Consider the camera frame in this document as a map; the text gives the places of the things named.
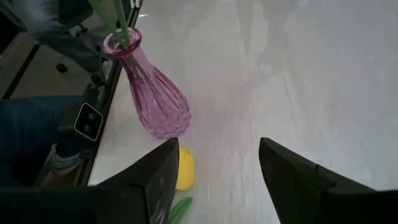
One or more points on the person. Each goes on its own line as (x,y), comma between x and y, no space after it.
(28,130)

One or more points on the pink ribbed glass vase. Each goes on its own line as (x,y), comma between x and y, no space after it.
(158,105)

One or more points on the office chair base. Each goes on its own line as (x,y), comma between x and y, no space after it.
(71,49)

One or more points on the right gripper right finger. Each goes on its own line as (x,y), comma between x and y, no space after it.
(304,193)

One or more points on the black table-level camera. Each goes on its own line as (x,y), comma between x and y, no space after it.
(88,122)

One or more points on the black aluminium table frame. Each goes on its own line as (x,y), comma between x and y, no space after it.
(107,99)

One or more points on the yellow artificial tulip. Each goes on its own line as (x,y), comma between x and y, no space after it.
(186,171)

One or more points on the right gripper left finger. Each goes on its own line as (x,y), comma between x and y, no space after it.
(133,199)

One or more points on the black artificial tulip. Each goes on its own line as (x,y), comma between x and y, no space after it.
(107,21)

